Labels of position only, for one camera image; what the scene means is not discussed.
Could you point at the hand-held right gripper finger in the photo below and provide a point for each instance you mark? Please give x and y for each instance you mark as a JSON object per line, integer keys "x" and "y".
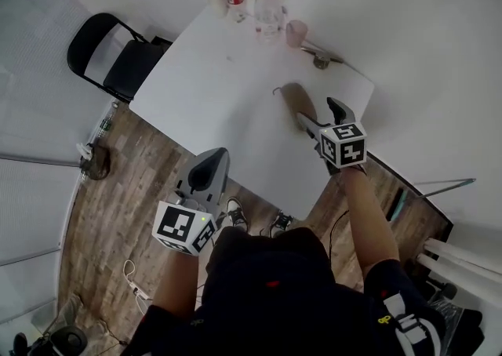
{"x": 342, "y": 112}
{"x": 311, "y": 124}

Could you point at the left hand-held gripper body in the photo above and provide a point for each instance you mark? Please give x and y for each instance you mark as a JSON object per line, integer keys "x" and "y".
{"x": 174, "y": 225}

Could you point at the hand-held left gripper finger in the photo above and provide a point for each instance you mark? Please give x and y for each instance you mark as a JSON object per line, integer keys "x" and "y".
{"x": 208, "y": 168}

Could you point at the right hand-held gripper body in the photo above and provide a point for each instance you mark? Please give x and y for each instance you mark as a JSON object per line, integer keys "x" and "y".
{"x": 347, "y": 146}

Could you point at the person's left forearm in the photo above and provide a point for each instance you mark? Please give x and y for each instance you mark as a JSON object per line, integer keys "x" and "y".
{"x": 176, "y": 288}

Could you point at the person's right forearm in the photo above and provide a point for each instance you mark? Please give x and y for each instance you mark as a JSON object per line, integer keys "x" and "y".
{"x": 370, "y": 221}

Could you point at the person's left shoe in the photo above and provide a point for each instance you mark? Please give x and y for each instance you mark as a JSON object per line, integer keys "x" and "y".
{"x": 237, "y": 215}

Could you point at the person's shoe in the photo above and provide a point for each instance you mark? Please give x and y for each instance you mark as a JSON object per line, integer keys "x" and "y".
{"x": 237, "y": 215}
{"x": 281, "y": 223}

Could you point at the grey metal stand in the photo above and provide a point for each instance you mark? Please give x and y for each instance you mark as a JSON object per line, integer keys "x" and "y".
{"x": 321, "y": 58}

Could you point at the white power strip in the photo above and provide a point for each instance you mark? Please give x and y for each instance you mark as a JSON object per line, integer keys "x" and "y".
{"x": 140, "y": 292}

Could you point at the teal head mop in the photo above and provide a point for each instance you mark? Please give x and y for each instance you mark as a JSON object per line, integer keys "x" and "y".
{"x": 398, "y": 205}

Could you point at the pink cup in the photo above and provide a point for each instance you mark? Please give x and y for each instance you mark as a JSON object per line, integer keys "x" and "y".
{"x": 296, "y": 33}

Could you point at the person's right shoe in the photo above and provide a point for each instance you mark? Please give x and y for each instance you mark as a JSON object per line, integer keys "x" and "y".
{"x": 281, "y": 223}

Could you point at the dark rubbish bag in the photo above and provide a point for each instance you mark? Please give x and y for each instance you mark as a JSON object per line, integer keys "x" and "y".
{"x": 97, "y": 162}

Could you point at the green label plastic bottle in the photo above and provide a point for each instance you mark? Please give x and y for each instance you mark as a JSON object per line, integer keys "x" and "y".
{"x": 106, "y": 121}

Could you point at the large clear water bottle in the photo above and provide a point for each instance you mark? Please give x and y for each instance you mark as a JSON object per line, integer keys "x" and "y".
{"x": 268, "y": 13}

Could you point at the person's black clothing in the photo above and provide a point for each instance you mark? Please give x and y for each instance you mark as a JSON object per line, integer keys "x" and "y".
{"x": 274, "y": 299}

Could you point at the black folding chair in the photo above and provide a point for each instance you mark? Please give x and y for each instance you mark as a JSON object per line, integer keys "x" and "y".
{"x": 131, "y": 66}

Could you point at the black round device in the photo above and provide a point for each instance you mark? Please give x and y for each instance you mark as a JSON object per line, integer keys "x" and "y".
{"x": 68, "y": 340}

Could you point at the white tube bundle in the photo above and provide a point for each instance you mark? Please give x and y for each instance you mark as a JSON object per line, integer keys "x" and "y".
{"x": 463, "y": 264}

